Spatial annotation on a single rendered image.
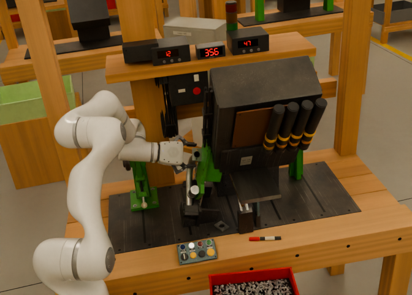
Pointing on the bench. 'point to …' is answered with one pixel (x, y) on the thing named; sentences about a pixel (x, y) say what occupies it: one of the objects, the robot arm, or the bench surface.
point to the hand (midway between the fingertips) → (194, 155)
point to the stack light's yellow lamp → (231, 18)
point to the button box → (196, 252)
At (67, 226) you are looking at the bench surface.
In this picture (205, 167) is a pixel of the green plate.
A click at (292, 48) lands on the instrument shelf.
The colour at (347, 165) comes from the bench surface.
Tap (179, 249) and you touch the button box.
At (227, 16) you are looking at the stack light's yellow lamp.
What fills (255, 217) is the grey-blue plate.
